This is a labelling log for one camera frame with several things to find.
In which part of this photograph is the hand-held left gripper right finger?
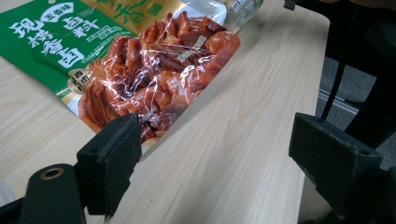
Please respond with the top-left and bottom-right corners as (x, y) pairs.
(288, 112), (388, 221)

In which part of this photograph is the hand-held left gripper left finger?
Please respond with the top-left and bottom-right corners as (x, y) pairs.
(76, 112), (144, 220)

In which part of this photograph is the green seasoning packet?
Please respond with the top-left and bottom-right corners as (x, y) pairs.
(0, 0), (242, 147)

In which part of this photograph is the black metal stand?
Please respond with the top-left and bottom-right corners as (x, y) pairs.
(283, 0), (396, 150)

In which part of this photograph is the metal floor rail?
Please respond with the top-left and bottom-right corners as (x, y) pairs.
(317, 88), (360, 116)

